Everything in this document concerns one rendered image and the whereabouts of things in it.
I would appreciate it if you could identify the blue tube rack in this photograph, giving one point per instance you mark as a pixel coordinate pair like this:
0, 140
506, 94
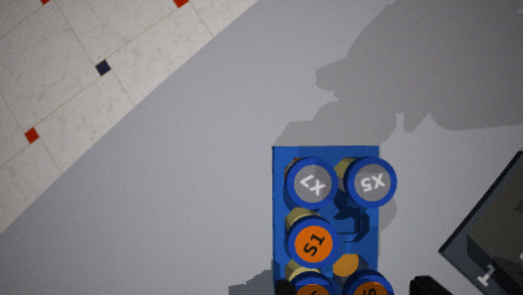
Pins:
342, 213

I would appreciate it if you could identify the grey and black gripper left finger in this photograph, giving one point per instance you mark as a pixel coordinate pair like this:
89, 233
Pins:
283, 287

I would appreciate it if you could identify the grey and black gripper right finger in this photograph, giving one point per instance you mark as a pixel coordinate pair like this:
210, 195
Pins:
426, 285

